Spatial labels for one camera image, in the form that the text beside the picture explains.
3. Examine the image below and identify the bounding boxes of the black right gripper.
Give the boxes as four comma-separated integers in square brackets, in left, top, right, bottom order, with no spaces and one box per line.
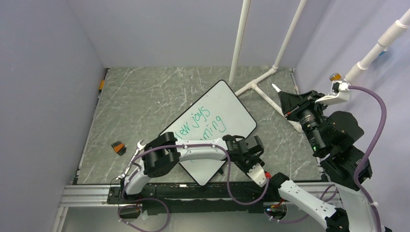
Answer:
[277,88,327,152]

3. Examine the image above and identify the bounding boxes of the white marker pen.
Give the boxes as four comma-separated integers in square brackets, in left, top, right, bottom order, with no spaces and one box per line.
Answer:
[271,84,281,93]

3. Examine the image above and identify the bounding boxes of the white whiteboard black frame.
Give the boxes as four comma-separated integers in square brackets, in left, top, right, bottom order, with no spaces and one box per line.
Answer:
[154,80,257,186]

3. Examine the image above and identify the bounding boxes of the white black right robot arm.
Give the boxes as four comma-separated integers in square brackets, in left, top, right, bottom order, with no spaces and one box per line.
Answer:
[266,90,388,232]

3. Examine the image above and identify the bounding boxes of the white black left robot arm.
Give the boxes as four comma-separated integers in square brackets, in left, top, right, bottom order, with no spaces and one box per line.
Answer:
[119,132,268,203]

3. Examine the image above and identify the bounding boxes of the silver open-end wrench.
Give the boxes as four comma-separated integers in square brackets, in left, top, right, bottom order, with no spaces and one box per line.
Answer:
[116,140,146,180]

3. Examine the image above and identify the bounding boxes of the orange black clamp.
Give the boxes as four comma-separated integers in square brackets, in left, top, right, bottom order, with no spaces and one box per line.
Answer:
[111,141,127,156]

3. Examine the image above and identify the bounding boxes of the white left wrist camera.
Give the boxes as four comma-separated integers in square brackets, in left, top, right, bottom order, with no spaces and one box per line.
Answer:
[247,163,268,187]

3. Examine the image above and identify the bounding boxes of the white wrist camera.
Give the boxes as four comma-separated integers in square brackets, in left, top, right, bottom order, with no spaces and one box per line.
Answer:
[247,163,268,187]
[315,80,351,106]

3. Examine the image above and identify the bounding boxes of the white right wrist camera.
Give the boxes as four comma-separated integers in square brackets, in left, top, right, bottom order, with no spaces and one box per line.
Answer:
[315,80,351,106]

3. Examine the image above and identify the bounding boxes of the white PVC pipe frame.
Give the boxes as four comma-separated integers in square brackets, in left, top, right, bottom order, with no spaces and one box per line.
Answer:
[226,0,410,134]

